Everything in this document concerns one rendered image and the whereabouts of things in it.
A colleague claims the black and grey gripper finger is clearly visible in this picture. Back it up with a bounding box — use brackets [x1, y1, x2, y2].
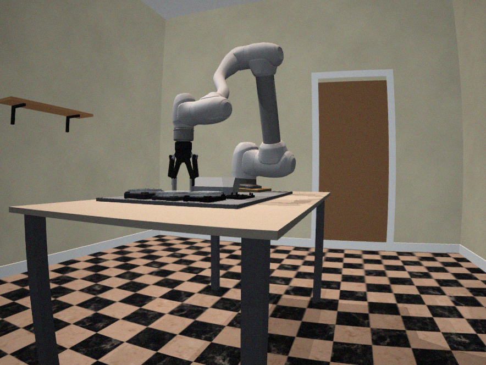
[168, 154, 182, 191]
[182, 154, 199, 192]

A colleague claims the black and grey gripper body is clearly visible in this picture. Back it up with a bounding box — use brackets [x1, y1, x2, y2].
[174, 141, 192, 163]

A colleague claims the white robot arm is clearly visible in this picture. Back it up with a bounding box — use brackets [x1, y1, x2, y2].
[172, 42, 296, 189]

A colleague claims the white button panel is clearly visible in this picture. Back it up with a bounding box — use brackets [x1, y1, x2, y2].
[195, 177, 240, 195]

